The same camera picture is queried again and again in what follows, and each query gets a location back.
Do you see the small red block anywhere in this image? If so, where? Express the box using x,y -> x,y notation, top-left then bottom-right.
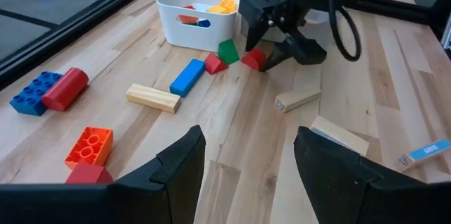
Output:
240,48 -> 268,73
177,4 -> 200,25

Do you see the blue flat block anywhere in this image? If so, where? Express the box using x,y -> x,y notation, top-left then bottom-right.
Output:
169,58 -> 206,98

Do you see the red studded brick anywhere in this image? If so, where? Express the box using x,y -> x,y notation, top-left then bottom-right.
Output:
65,163 -> 114,185

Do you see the green block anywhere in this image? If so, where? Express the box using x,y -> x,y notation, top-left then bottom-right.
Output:
217,38 -> 241,66

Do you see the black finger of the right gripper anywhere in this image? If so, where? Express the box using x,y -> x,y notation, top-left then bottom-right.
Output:
260,29 -> 328,73
245,19 -> 271,53

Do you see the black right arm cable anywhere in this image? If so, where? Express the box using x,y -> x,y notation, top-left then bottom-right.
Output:
328,0 -> 362,63

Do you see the wooden block with blue face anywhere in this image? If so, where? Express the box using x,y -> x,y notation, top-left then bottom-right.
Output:
397,138 -> 451,173

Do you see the yellow block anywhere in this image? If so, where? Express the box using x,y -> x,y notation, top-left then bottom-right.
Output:
205,4 -> 228,15
218,0 -> 238,15

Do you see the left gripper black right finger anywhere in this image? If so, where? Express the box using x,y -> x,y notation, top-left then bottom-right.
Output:
293,125 -> 451,224

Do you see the red rounded block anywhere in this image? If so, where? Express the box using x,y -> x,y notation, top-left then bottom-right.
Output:
41,67 -> 90,113

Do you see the orange square studded brick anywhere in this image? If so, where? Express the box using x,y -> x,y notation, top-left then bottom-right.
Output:
64,126 -> 114,170

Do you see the red triangular block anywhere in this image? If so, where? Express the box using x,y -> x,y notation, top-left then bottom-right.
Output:
204,52 -> 229,76

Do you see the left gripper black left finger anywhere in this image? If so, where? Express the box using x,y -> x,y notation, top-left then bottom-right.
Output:
0,124 -> 207,224

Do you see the white plastic bin with handles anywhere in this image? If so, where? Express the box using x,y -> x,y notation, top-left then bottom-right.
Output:
156,0 -> 248,53

